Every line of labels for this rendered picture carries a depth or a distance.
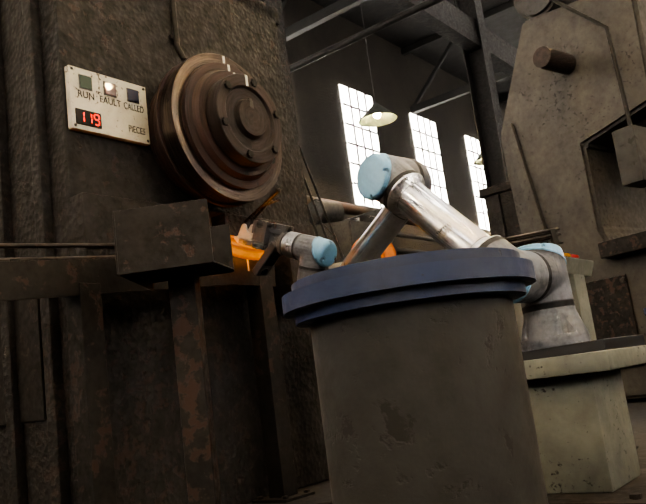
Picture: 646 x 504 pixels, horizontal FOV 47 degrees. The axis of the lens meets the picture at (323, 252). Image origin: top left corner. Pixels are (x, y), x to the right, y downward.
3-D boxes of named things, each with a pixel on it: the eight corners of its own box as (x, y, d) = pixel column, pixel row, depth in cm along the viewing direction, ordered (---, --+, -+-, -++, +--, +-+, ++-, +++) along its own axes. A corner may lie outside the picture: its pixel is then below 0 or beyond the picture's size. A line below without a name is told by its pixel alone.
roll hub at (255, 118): (210, 159, 211) (201, 68, 216) (275, 174, 233) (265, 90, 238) (224, 154, 208) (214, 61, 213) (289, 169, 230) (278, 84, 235)
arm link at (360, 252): (432, 154, 199) (337, 279, 223) (406, 149, 191) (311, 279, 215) (457, 182, 193) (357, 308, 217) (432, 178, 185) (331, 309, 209)
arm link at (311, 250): (319, 270, 198) (323, 239, 197) (288, 263, 204) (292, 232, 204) (336, 270, 204) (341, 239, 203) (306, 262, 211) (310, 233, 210)
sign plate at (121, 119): (68, 129, 198) (63, 67, 201) (146, 146, 219) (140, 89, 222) (73, 127, 197) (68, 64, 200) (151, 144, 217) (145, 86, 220)
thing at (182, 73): (164, 196, 208) (149, 42, 217) (275, 214, 245) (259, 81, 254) (179, 190, 204) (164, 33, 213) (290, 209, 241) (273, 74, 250)
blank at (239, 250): (200, 242, 218) (203, 231, 217) (233, 244, 231) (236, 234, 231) (239, 260, 210) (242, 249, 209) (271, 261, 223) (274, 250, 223)
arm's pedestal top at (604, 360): (655, 361, 168) (651, 343, 169) (611, 370, 143) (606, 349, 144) (523, 376, 187) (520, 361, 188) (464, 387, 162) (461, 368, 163)
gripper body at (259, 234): (269, 221, 220) (299, 227, 212) (264, 250, 220) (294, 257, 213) (251, 219, 214) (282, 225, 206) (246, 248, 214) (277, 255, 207)
